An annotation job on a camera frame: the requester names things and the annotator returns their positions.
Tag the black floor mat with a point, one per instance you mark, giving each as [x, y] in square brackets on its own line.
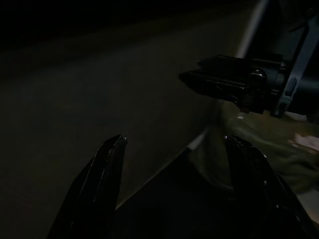
[174, 199]

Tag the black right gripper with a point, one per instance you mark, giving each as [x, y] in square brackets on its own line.
[261, 84]

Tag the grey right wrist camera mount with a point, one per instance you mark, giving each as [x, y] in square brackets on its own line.
[290, 87]

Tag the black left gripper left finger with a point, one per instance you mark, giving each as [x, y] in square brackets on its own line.
[99, 186]

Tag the olive camouflage cloth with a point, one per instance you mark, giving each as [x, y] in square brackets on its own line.
[274, 149]

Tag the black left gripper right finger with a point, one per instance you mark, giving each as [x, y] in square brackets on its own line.
[254, 186]

